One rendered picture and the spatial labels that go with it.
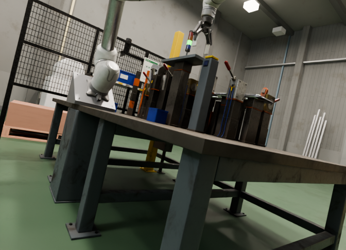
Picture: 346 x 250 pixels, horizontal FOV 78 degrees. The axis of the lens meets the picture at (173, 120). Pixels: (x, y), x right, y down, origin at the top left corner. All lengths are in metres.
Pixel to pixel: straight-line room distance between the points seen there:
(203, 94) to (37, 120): 2.98
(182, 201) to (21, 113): 3.38
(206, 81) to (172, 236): 0.87
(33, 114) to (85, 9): 5.52
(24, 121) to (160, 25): 7.26
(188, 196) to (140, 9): 9.13
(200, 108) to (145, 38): 8.21
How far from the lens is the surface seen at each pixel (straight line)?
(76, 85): 1.77
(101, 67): 1.67
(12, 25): 8.17
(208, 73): 1.30
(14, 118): 3.83
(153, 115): 1.40
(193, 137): 0.56
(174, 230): 0.68
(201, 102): 1.26
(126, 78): 2.47
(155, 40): 9.57
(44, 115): 3.82
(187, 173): 0.62
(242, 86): 1.38
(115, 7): 1.63
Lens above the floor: 0.72
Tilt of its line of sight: 1 degrees up
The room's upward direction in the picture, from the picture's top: 13 degrees clockwise
